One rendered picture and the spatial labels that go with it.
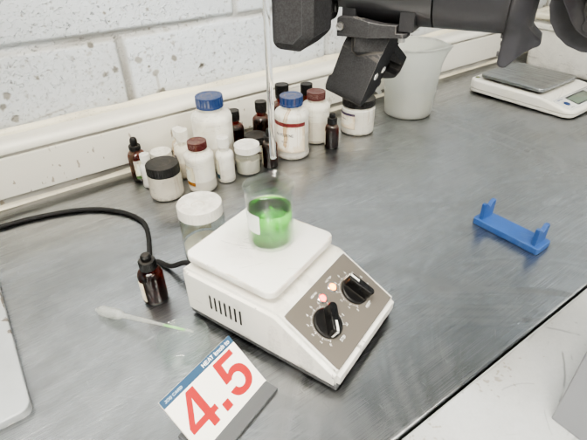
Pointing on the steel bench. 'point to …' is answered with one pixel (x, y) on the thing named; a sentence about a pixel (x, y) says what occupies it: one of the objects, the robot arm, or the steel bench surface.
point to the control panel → (357, 317)
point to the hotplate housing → (274, 316)
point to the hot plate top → (230, 244)
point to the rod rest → (528, 242)
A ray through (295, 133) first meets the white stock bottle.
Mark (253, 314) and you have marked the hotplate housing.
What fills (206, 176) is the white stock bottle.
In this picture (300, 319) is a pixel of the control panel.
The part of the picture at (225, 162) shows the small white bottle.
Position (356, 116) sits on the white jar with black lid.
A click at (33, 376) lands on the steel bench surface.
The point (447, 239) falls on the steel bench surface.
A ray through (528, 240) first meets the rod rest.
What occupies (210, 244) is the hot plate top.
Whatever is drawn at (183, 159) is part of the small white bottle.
